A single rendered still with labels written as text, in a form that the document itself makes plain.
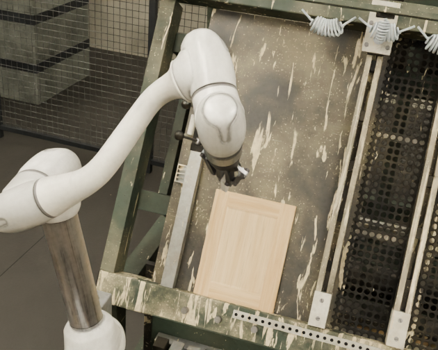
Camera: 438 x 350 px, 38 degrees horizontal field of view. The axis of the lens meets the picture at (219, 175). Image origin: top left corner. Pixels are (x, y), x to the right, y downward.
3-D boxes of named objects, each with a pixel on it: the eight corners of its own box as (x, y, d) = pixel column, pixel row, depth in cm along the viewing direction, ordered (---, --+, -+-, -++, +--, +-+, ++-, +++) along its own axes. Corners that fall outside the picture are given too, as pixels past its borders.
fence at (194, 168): (163, 284, 246) (160, 285, 242) (216, 47, 249) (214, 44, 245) (175, 287, 245) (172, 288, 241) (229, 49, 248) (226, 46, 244)
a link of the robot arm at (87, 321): (65, 394, 194) (91, 345, 213) (115, 398, 190) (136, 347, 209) (-3, 171, 160) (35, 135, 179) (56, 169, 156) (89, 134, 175)
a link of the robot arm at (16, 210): (22, 186, 145) (47, 160, 157) (-36, 210, 151) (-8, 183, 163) (53, 231, 149) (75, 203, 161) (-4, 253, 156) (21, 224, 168)
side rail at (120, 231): (110, 267, 258) (99, 269, 247) (169, 5, 261) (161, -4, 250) (124, 271, 256) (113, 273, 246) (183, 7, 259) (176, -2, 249)
